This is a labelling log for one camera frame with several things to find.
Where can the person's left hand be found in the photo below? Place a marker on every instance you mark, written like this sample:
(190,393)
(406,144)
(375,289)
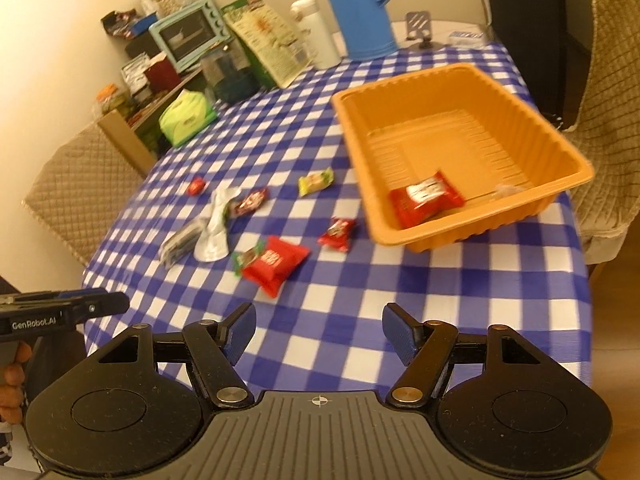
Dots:
(11,392)

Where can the white insulated bottle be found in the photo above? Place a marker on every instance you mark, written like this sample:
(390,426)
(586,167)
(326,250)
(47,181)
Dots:
(317,35)

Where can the dark red box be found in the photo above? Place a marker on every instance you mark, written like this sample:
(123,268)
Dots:
(161,74)

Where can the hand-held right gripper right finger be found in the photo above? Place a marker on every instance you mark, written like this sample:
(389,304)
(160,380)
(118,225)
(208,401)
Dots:
(399,332)

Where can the blue thermos jug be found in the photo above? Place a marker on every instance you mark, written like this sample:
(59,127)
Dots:
(357,10)

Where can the beige quilted chair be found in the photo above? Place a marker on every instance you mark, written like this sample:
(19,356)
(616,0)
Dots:
(85,190)
(612,110)

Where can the silver white snack packet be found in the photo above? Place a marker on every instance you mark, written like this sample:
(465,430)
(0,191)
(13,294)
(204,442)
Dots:
(215,235)

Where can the clear plastic wrapper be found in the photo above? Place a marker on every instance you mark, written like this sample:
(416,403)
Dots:
(506,190)

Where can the dark snack bag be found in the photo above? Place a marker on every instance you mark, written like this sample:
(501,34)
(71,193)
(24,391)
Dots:
(120,22)

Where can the blue white checkered tablecloth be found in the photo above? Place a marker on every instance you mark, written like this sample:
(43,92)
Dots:
(325,310)

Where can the light blue toaster oven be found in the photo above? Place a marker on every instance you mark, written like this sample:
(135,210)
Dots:
(187,35)

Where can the small red snack packet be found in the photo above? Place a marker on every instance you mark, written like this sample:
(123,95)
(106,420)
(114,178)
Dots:
(337,234)

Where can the black refrigerator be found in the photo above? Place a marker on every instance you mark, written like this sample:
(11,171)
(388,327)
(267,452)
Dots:
(540,35)

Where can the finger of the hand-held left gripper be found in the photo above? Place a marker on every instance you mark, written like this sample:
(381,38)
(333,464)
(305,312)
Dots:
(105,302)

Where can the dark glass jar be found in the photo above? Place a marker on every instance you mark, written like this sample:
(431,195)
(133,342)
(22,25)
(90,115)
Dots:
(232,80)

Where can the cardboard box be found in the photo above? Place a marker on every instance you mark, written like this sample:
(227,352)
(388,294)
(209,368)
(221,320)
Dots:
(125,135)

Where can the green red candy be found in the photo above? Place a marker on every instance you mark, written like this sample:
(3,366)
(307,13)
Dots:
(245,258)

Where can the small clear plastic box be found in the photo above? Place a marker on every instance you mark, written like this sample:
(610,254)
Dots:
(466,38)

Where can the orange plastic tray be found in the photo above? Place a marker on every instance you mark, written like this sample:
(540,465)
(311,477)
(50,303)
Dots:
(435,130)

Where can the tiny red candy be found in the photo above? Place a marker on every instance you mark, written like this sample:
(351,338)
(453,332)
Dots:
(197,186)

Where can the grey metal phone stand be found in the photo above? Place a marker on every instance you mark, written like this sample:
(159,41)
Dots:
(419,25)

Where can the green tissue pack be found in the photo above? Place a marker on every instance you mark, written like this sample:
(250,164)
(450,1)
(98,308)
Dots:
(187,117)

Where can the red snack packet cartoon face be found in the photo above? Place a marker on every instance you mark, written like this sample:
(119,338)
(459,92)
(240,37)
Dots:
(275,261)

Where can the white printed packets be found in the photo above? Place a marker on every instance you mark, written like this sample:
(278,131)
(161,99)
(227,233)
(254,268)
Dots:
(134,76)

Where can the orange lid glass jar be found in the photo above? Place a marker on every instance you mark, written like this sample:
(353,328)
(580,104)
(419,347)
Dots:
(115,102)

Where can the clear bag of nuts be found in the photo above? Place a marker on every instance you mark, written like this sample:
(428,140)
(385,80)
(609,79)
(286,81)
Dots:
(165,2)

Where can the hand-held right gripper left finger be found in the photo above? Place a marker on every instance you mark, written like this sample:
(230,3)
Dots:
(241,332)

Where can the dark striped snack packet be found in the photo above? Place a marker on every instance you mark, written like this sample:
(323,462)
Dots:
(180,244)

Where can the red snack packet white print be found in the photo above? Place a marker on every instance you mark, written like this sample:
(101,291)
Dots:
(425,201)

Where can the dark red candy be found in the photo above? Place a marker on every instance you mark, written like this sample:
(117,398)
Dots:
(251,201)

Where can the green sunflower print bag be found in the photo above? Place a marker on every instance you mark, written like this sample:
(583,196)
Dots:
(267,40)

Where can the yellow green candy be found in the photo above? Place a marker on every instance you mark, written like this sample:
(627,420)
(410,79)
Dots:
(315,183)

